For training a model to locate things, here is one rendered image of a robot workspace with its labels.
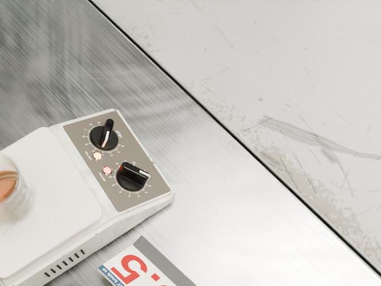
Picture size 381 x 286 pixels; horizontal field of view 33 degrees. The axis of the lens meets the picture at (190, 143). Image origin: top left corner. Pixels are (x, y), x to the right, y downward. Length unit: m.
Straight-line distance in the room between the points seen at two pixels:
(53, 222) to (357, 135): 0.36
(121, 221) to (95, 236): 0.03
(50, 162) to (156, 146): 0.14
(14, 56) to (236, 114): 0.29
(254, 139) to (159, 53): 0.16
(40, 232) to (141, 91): 0.23
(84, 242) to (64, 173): 0.07
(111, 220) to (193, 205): 0.11
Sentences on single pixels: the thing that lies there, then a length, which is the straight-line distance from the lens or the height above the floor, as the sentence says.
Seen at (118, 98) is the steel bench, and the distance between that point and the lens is 0.79.
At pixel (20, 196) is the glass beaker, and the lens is 0.62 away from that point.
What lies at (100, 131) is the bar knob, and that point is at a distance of 0.72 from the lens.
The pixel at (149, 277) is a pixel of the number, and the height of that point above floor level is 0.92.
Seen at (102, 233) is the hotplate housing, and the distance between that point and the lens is 0.68.
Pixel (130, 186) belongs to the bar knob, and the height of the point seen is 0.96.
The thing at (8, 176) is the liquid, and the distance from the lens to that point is 0.66.
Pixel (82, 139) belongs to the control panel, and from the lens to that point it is 0.71.
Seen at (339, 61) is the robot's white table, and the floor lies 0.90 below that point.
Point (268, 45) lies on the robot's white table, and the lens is 0.82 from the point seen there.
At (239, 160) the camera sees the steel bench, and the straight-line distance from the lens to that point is 0.75.
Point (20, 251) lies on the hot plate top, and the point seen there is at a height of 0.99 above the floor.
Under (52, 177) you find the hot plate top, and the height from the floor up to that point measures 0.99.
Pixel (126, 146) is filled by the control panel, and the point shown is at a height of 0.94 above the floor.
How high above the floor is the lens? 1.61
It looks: 68 degrees down
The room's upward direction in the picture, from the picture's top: 4 degrees counter-clockwise
